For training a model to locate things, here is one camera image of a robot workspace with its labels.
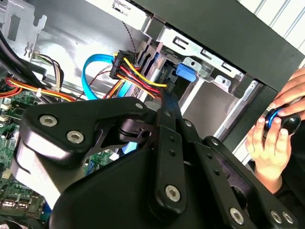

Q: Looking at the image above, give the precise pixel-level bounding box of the round black blue-ringed tool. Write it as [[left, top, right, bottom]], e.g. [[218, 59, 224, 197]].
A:
[[263, 107, 302, 137]]

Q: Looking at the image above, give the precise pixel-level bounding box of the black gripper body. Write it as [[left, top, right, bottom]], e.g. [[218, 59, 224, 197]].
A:
[[49, 148, 229, 229]]

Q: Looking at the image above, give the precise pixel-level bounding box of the hard disk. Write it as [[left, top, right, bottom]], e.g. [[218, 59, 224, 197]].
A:
[[154, 57, 197, 96]]

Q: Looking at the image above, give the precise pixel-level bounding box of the person's left hand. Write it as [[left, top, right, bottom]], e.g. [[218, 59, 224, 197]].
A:
[[269, 68, 305, 117]]

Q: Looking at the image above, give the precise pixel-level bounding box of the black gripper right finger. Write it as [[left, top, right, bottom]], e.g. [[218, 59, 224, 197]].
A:
[[169, 90, 298, 229]]

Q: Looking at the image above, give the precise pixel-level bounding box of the person's right hand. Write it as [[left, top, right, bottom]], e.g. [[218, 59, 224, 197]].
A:
[[245, 117, 293, 177]]

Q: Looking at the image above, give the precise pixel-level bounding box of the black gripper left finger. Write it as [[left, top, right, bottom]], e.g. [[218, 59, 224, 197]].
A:
[[19, 88, 189, 214]]

